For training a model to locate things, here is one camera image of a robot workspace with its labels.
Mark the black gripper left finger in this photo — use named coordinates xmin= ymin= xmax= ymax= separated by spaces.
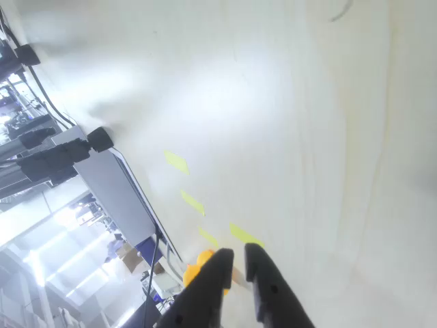
xmin=156 ymin=247 xmax=236 ymax=328

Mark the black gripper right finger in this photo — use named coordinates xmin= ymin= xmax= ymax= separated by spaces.
xmin=244 ymin=242 xmax=316 ymax=328

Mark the yellow rubber duck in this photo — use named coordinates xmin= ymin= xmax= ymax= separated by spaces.
xmin=182 ymin=249 xmax=230 ymax=297

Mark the brown cardboard box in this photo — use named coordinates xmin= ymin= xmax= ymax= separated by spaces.
xmin=115 ymin=241 xmax=146 ymax=275

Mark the white power adapter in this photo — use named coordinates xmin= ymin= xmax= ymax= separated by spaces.
xmin=151 ymin=268 xmax=182 ymax=299

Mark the yellow tape marker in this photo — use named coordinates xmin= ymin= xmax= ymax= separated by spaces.
xmin=163 ymin=149 xmax=191 ymax=176
xmin=198 ymin=226 xmax=220 ymax=249
xmin=180 ymin=189 xmax=206 ymax=217
xmin=229 ymin=222 xmax=266 ymax=249

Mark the grey flat panel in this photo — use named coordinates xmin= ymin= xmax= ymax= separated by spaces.
xmin=51 ymin=124 xmax=184 ymax=262

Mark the black table clamp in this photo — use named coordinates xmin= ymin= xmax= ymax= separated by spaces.
xmin=13 ymin=44 xmax=42 ymax=66
xmin=86 ymin=126 xmax=114 ymax=154

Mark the thin black cable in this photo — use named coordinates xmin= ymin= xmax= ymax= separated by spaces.
xmin=141 ymin=221 xmax=162 ymax=328

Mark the thick black cable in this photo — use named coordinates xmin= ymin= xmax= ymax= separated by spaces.
xmin=0 ymin=6 xmax=78 ymax=128

